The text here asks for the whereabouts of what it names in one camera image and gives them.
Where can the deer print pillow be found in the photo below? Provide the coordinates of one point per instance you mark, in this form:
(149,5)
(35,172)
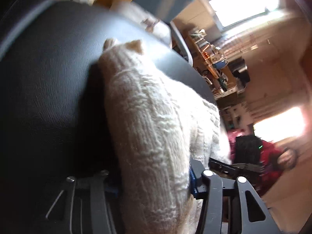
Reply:
(144,19)

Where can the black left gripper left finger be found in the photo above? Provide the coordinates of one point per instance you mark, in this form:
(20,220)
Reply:
(111,183)

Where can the pink quilted bed cover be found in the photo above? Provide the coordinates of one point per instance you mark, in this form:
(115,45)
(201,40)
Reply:
(232,134)

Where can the white knitted sweater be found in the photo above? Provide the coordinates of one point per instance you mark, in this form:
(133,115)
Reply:
(158,125)

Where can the wooden cluttered table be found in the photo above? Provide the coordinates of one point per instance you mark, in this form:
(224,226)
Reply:
(224,77)

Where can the person in red jacket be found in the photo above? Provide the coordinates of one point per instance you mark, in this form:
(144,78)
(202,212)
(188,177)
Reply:
(275,161)

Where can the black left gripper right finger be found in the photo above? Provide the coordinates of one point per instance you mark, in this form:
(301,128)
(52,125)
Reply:
(197,187)

